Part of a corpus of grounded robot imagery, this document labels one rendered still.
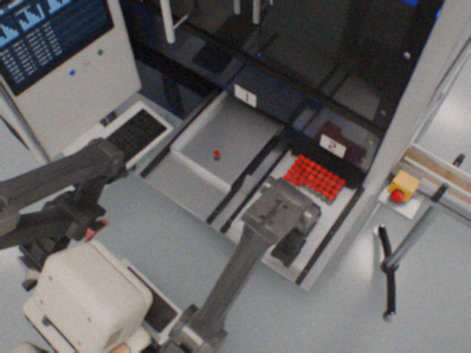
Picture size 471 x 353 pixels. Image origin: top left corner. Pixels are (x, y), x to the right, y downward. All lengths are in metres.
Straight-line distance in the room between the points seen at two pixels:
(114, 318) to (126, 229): 1.61
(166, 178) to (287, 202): 0.85
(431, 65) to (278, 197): 0.50
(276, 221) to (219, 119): 0.97
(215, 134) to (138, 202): 1.01
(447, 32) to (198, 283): 1.73
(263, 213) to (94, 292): 0.38
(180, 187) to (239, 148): 0.25
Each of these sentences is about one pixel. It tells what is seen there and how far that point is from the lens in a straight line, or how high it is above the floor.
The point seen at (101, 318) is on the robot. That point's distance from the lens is 0.99.
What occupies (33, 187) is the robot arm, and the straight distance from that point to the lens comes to 0.97.
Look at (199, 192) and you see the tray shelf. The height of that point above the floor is 0.88.
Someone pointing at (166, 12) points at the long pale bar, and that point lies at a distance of 1.52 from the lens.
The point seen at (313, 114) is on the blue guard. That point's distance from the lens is 1.50.
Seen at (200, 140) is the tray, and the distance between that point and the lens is 1.72.
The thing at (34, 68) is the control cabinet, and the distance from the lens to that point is 1.60.
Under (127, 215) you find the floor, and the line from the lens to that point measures 2.61.
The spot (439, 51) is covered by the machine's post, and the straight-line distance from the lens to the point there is 1.14.
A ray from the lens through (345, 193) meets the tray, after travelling 1.65.
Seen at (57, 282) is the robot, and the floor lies 1.38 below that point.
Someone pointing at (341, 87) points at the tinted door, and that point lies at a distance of 1.37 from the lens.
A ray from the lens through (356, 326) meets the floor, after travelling 2.43.
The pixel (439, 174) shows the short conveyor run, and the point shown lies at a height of 0.93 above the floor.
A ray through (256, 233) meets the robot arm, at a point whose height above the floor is 1.54.
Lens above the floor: 2.32
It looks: 61 degrees down
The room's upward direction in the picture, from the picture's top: 1 degrees counter-clockwise
